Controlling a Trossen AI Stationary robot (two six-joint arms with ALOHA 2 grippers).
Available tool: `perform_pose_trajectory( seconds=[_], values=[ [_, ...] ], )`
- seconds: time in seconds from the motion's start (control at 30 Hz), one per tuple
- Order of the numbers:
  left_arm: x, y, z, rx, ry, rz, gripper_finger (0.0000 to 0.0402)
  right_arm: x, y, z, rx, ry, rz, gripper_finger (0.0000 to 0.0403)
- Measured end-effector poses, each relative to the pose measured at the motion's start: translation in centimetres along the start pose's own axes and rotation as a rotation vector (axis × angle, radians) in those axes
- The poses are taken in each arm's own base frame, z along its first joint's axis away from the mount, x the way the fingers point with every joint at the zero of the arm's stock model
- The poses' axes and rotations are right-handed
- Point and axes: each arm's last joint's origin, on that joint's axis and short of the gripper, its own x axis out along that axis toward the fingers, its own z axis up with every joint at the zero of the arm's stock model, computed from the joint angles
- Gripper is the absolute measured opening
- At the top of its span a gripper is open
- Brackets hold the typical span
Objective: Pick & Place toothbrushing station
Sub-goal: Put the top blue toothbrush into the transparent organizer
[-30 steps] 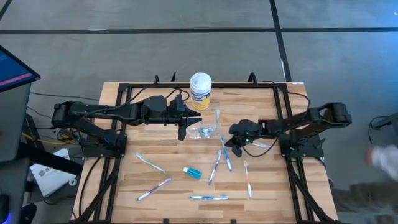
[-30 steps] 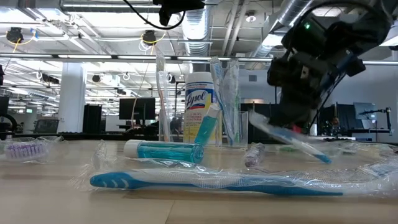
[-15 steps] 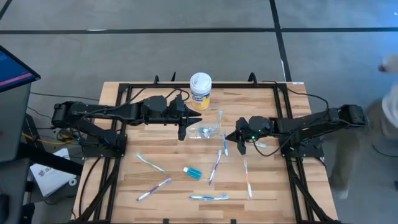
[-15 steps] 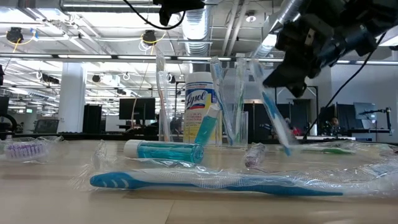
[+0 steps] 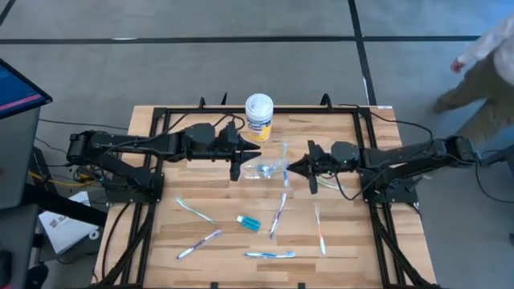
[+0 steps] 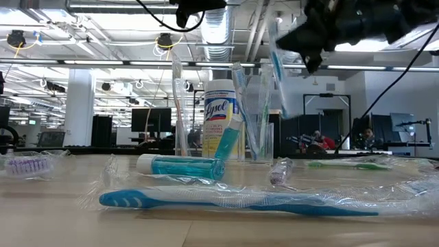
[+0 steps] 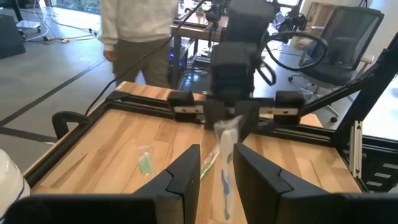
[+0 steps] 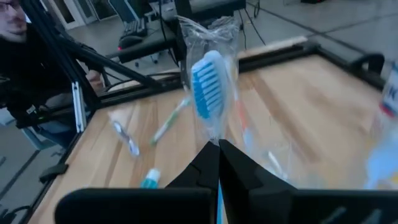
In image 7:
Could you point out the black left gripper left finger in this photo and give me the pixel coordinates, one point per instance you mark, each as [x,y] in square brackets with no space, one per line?
[174,199]

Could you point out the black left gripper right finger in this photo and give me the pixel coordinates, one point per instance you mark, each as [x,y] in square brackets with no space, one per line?
[267,199]

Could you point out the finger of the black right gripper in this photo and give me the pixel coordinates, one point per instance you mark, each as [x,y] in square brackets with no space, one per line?
[248,115]
[214,112]

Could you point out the blue toothbrush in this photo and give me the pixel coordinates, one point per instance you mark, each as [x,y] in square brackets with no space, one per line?
[228,140]

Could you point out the green toothbrush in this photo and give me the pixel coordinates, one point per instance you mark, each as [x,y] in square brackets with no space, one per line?
[209,162]
[145,165]

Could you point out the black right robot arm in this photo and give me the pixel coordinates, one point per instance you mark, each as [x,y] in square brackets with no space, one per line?
[248,18]

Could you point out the wooden desk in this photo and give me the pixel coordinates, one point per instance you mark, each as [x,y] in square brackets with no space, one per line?
[192,31]

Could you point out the silver aluminium extrusion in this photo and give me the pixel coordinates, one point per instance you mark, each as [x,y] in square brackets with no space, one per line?
[356,149]

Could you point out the light wooden shelf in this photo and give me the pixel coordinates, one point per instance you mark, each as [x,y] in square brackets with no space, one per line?
[320,15]

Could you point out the person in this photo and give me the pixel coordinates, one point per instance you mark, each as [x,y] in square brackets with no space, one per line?
[136,18]

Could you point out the person's hand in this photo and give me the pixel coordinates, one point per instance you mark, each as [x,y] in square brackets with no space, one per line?
[109,55]

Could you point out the black mesh office chair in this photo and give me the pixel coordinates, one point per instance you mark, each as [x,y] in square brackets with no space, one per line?
[348,34]

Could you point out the black table clamp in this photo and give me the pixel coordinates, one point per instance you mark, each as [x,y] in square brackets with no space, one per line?
[63,116]

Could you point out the white yellow Lysol wipes canister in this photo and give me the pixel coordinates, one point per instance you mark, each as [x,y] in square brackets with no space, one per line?
[11,183]

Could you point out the black case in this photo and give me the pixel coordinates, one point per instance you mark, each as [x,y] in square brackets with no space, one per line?
[11,40]

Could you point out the black aluminium table frame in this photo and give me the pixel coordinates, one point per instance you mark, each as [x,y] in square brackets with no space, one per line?
[140,104]

